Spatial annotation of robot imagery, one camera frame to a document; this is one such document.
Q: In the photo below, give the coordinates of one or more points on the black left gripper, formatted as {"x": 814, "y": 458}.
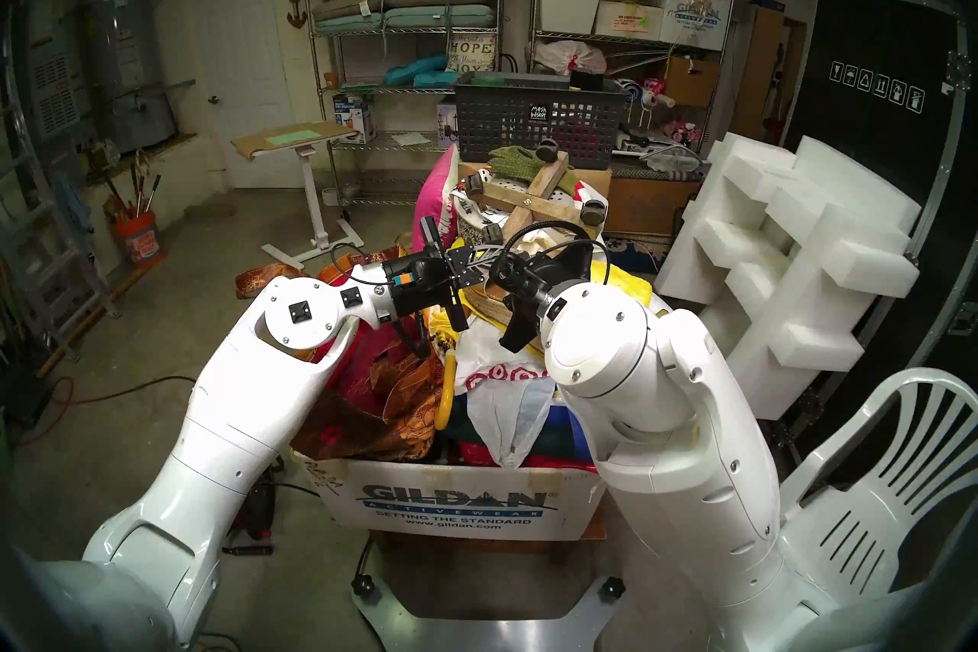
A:
{"x": 416, "y": 276}

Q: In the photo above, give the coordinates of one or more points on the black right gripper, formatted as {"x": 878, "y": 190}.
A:
{"x": 542, "y": 276}

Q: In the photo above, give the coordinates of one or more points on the tan espadrille wedge sandal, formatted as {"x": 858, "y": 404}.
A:
{"x": 489, "y": 310}

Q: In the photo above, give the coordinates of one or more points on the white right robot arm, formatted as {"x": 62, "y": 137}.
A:
{"x": 672, "y": 429}

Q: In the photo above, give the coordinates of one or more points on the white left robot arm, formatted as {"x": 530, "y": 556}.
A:
{"x": 244, "y": 391}

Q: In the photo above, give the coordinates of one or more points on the pink white pillow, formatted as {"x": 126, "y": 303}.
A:
{"x": 434, "y": 200}

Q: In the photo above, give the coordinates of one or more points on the white red-target plastic bag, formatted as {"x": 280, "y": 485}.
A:
{"x": 508, "y": 421}

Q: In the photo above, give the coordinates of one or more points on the wooden cross caster dolly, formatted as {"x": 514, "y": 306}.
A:
{"x": 550, "y": 200}

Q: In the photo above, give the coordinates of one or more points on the green knit gloves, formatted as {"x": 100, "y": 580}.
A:
{"x": 519, "y": 163}

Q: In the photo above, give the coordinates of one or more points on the yellow cloth bag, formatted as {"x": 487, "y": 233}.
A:
{"x": 630, "y": 284}

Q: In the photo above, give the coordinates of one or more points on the red fabric item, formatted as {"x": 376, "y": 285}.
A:
{"x": 550, "y": 463}

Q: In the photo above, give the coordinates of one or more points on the dark blue rug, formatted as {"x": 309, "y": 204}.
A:
{"x": 634, "y": 252}

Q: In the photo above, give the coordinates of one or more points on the dark mesh plastic basket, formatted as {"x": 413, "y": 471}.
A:
{"x": 497, "y": 123}

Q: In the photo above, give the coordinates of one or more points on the red gold patterned bag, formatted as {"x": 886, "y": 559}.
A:
{"x": 382, "y": 414}

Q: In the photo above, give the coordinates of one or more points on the brown wooden chest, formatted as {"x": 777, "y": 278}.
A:
{"x": 649, "y": 203}

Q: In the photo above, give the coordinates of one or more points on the blue white appliance box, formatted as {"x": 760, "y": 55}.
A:
{"x": 353, "y": 119}

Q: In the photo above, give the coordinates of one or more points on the teal foam pads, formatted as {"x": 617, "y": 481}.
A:
{"x": 416, "y": 71}

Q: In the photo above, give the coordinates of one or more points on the HOPE printed pillow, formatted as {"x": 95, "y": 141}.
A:
{"x": 471, "y": 55}

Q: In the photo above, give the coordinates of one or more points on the small black box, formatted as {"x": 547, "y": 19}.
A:
{"x": 588, "y": 80}

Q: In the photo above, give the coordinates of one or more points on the white red plastic bag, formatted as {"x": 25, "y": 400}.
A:
{"x": 569, "y": 56}

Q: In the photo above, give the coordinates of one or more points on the white overbed table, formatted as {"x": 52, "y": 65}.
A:
{"x": 294, "y": 137}

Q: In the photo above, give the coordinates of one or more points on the pink artificial flowers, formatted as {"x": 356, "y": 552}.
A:
{"x": 681, "y": 132}

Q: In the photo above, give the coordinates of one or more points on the white Gildan cardboard box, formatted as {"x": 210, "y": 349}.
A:
{"x": 344, "y": 498}

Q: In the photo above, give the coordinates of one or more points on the mint seat cushion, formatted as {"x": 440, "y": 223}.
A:
{"x": 435, "y": 16}

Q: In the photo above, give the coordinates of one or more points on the black star knob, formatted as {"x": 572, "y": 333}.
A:
{"x": 611, "y": 588}
{"x": 365, "y": 585}

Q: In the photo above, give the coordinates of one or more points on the white storage bin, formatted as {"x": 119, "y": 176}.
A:
{"x": 569, "y": 7}

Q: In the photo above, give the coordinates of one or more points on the white labelled carton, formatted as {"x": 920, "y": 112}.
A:
{"x": 628, "y": 20}

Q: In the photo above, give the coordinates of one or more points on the white foam packing block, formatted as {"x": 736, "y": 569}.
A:
{"x": 802, "y": 238}

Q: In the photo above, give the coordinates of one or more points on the white door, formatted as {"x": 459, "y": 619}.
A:
{"x": 241, "y": 62}

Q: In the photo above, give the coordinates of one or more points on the white Gildan carton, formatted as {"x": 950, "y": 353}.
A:
{"x": 695, "y": 16}

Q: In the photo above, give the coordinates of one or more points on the brown wooden cabinet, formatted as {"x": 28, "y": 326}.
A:
{"x": 764, "y": 70}

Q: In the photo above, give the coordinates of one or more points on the orange bucket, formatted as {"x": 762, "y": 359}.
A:
{"x": 139, "y": 242}

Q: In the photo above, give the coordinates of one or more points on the black flight case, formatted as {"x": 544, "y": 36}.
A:
{"x": 863, "y": 161}

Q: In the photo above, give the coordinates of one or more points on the aluminium ladder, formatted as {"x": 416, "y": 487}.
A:
{"x": 92, "y": 268}

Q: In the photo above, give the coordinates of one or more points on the white plastic chair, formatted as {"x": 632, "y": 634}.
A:
{"x": 928, "y": 378}

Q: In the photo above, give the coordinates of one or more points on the grey water heater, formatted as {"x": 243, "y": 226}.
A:
{"x": 130, "y": 62}

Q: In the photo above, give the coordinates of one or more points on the blue cloth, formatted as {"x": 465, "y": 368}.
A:
{"x": 72, "y": 200}

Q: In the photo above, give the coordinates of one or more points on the grey furnace unit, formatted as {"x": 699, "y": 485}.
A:
{"x": 53, "y": 93}

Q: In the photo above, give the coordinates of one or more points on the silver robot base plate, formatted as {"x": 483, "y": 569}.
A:
{"x": 489, "y": 635}

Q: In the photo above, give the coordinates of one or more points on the brown anchor wall decoration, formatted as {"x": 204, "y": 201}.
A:
{"x": 296, "y": 12}

